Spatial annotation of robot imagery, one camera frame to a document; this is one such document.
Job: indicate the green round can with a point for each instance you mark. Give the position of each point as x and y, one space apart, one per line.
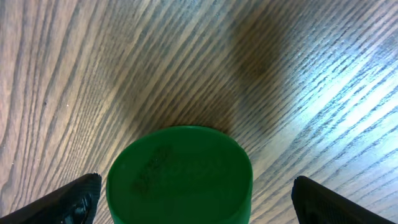
181 174

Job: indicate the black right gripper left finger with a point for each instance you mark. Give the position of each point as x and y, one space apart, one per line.
74 203

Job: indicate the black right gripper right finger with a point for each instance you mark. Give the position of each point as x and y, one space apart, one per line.
316 204

